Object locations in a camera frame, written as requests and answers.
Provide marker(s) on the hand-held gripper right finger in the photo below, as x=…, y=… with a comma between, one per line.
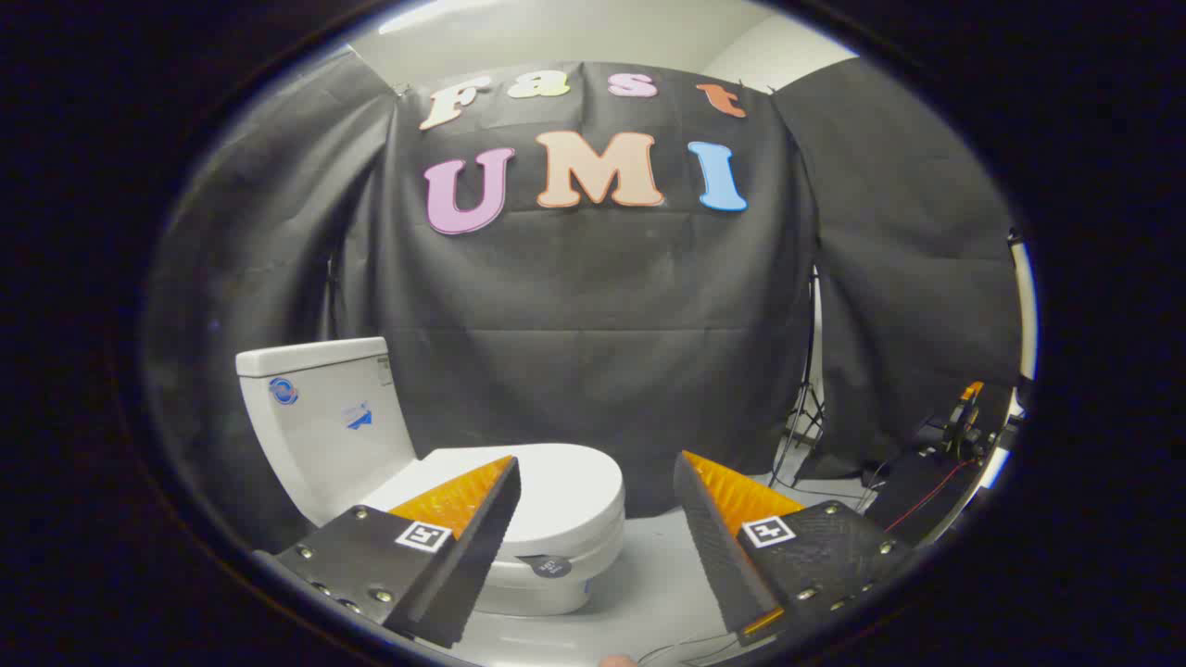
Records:
x=709, y=537

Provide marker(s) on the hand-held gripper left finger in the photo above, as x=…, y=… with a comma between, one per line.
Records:
x=482, y=528

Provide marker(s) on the white toilet lid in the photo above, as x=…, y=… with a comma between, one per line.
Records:
x=565, y=491

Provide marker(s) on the white toilet seat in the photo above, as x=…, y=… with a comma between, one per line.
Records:
x=607, y=556

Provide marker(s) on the white toilet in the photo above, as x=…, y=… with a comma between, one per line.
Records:
x=324, y=426

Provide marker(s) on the black equipment box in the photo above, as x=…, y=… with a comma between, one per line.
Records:
x=917, y=491

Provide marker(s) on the black backdrop cloth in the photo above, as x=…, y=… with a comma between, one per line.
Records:
x=593, y=324

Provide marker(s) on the orange black device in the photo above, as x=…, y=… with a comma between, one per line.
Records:
x=964, y=421

